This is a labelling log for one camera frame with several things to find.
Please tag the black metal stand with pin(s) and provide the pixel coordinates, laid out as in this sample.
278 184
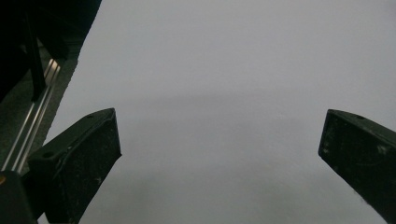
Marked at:
34 56

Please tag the silver metal rail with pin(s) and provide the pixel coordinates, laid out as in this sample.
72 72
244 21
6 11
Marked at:
29 124

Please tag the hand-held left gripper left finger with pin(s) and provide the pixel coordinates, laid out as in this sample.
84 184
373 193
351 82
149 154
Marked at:
77 161

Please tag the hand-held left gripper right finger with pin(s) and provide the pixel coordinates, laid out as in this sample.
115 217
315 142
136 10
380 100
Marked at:
361 155

